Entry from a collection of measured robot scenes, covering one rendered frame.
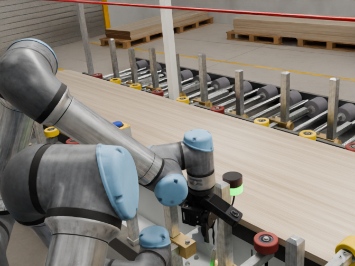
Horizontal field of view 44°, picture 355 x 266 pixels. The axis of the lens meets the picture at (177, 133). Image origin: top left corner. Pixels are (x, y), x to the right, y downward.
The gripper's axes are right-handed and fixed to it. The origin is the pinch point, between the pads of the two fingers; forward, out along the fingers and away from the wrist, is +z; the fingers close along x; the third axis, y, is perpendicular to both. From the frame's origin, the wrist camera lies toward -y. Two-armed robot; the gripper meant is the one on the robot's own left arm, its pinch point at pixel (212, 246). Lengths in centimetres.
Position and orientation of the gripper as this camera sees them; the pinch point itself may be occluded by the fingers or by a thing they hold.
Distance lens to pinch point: 130.3
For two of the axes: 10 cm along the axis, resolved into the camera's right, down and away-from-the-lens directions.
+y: -8.8, -1.2, 4.6
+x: -4.6, 3.9, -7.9
